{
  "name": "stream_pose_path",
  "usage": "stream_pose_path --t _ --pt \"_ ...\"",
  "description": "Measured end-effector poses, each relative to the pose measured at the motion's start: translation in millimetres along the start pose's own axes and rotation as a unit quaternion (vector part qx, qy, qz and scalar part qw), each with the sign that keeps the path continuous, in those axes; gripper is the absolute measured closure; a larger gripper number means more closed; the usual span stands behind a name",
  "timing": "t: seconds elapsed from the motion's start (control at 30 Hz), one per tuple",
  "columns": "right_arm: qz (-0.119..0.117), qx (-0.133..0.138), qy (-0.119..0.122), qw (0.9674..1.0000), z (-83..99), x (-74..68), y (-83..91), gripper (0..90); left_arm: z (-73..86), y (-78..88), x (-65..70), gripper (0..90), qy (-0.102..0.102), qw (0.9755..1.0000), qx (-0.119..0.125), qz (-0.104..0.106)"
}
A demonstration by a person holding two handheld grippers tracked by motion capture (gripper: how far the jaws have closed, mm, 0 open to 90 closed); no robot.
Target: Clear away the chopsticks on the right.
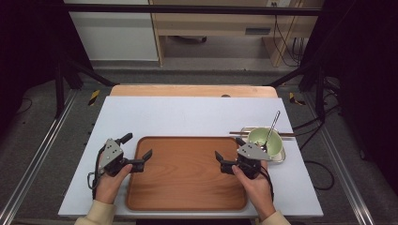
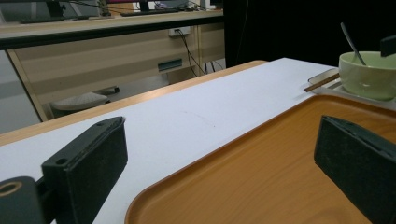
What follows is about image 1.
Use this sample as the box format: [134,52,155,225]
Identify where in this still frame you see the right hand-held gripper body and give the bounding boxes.
[233,142,272,181]

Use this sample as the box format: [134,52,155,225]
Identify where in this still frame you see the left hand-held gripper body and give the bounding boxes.
[98,138,134,178]

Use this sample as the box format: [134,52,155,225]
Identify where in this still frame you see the green bowl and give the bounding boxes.
[247,127,284,158]

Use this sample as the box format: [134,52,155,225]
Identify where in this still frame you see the white square plate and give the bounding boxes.
[239,126,286,164]

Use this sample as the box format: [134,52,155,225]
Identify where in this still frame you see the metal spoon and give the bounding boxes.
[261,110,282,153]

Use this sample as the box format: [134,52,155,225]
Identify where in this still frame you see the brown wooden tray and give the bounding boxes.
[125,135,249,213]

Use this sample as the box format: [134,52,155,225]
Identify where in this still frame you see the person's left hand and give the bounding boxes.
[94,162,133,205]

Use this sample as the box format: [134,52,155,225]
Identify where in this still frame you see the person's right hand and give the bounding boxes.
[231,160,276,221]

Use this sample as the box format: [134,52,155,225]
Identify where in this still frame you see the yellow black floor tape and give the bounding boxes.
[87,89,101,107]
[288,92,307,106]

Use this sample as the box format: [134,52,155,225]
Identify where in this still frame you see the white table cover board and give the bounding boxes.
[57,96,324,218]

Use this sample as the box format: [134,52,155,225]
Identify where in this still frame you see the wooden table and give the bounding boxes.
[109,83,279,98]

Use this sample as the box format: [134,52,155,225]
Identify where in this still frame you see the black metal stand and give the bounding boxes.
[267,59,328,121]
[54,46,118,120]

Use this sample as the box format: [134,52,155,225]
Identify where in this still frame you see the white cabinet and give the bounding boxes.
[64,0,160,62]

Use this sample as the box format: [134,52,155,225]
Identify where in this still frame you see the grey desk label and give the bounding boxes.
[244,27,272,36]

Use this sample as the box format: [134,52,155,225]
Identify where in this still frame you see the light wooden desk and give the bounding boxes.
[149,0,325,68]

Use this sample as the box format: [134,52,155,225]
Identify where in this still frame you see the black curtain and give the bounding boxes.
[299,0,398,195]
[0,0,95,135]

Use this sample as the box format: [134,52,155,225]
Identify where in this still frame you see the black horizontal bar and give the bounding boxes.
[62,3,323,17]

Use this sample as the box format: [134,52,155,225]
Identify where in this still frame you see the left hand-held gripper cable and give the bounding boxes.
[86,146,106,201]

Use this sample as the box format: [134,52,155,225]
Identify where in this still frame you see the hand-held gripper cable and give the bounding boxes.
[86,146,106,201]
[261,165,276,203]

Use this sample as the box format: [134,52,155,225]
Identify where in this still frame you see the right hand-held gripper cable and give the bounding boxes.
[261,165,276,203]

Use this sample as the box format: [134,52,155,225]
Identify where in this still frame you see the straight black floor cable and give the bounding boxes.
[292,104,342,131]

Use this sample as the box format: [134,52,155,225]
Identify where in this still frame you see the metal floor rail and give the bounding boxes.
[301,92,376,225]
[0,88,79,225]

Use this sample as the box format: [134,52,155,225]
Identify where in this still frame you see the looped black floor cable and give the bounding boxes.
[298,125,336,191]

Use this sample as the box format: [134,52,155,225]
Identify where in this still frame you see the thin black floor cable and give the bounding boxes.
[15,97,33,116]

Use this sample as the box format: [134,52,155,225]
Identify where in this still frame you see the hanging black desk cables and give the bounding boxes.
[272,13,306,68]

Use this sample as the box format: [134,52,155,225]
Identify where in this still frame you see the white wall outlet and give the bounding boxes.
[266,0,292,8]

